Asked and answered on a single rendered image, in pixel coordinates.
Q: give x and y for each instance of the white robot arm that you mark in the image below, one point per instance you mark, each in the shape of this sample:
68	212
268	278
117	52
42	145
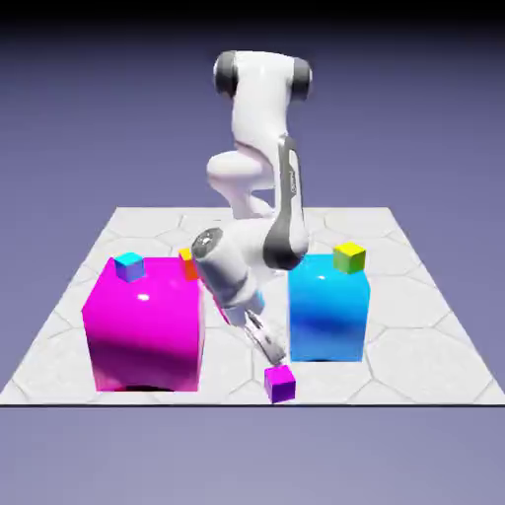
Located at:
260	106

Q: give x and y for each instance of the small purple cube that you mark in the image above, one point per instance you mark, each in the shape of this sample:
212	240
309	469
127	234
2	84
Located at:
280	384

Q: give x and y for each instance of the small yellow-green cube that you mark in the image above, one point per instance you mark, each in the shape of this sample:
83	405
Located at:
349	258

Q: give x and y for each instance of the large magenta box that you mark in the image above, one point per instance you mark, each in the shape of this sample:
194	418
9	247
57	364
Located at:
146	319

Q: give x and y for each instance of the large blue box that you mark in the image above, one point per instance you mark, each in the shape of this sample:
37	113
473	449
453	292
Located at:
327	307

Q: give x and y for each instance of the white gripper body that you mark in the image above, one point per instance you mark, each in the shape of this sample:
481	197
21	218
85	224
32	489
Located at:
265	339

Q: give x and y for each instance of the small cyan cube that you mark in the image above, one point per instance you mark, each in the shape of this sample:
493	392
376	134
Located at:
130	267

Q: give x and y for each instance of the small orange cube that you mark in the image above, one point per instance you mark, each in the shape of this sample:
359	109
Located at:
187	265

